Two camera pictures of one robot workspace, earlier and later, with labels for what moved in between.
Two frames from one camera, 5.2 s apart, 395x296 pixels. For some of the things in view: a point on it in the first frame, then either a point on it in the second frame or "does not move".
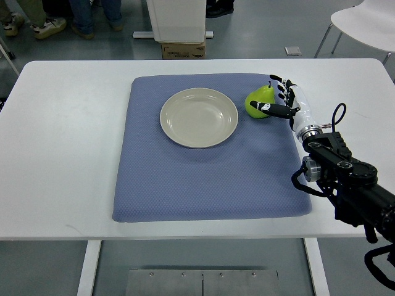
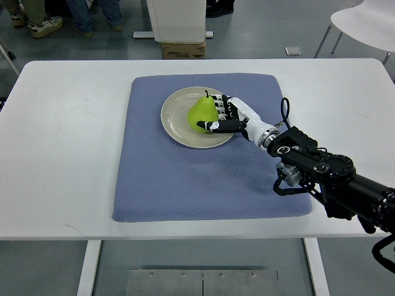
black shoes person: [217, 8] does not move
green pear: [265, 94] to [204, 109]
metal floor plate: [202, 282] does not move
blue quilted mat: [250, 174] does not move
